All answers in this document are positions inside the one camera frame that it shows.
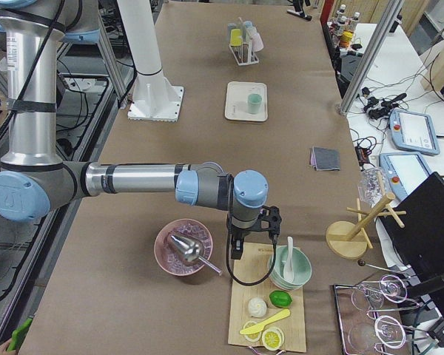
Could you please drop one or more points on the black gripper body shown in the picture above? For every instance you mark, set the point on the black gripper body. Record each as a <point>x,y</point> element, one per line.
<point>237,234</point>

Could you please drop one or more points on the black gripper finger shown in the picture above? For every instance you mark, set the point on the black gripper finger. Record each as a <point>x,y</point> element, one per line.
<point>236,244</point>

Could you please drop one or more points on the cream rabbit tray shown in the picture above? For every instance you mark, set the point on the cream rabbit tray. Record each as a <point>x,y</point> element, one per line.
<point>237,106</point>

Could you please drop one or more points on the green cup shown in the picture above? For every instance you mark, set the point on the green cup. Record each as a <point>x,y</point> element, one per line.
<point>254,102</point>

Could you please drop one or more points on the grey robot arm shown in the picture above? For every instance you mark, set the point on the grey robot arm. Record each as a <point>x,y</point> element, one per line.
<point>45,167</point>

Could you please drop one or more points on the pink cup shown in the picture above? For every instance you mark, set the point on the pink cup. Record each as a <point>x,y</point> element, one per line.
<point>257,42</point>

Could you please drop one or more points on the yellow cup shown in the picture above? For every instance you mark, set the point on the yellow cup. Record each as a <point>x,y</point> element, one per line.
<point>236,39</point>

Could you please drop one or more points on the cream white cup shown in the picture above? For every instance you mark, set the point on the cream white cup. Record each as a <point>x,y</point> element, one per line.
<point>252,31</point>

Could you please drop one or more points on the grey cup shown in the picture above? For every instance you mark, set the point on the grey cup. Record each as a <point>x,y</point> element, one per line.
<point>231,26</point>

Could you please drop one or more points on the metal scoop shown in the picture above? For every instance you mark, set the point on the metal scoop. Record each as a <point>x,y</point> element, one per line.
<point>190,250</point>

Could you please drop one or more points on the white ceramic spoon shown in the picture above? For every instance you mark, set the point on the white ceramic spoon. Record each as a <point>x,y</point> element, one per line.
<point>288,271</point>

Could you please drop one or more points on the white steamed bun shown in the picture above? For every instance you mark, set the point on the white steamed bun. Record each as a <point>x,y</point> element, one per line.
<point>257,307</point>

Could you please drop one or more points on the pink bowl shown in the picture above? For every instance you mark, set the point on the pink bowl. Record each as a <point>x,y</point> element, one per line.
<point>167,258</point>

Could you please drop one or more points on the green lime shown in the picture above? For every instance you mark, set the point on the green lime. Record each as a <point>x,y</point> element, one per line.
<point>280,299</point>

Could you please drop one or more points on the yellow plastic knife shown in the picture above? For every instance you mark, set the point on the yellow plastic knife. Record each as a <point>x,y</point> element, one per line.
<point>259,327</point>

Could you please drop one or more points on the purple cloth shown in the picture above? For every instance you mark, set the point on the purple cloth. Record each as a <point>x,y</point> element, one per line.
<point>312,158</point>

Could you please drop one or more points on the wooden stand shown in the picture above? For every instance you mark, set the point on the wooden stand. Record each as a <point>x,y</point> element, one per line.
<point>350,241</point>

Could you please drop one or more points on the grey cloth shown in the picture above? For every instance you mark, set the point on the grey cloth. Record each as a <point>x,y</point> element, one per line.
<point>326,159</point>

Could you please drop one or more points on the clear glass mug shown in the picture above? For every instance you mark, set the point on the clear glass mug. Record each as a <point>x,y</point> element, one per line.
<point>373,185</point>

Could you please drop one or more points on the metal wine glass rack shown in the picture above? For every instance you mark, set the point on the metal wine glass rack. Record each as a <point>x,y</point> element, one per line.
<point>404,312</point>

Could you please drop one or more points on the blue teach pendant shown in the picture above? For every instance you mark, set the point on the blue teach pendant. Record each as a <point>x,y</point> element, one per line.
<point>405,171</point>
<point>413,131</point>

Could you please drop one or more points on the black computer monitor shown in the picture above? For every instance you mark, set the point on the black computer monitor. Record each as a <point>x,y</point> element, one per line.
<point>420,243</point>

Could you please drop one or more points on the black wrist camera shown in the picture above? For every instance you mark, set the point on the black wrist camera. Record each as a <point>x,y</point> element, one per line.
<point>268,220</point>

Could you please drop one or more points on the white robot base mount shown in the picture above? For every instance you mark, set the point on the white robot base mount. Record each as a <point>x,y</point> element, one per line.
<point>153,96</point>

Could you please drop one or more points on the white wire cup rack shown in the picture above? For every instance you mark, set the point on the white wire cup rack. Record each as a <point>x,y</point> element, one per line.
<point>243,55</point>

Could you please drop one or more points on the aluminium frame post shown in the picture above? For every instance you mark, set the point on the aluminium frame post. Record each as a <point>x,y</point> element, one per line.
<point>376,41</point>

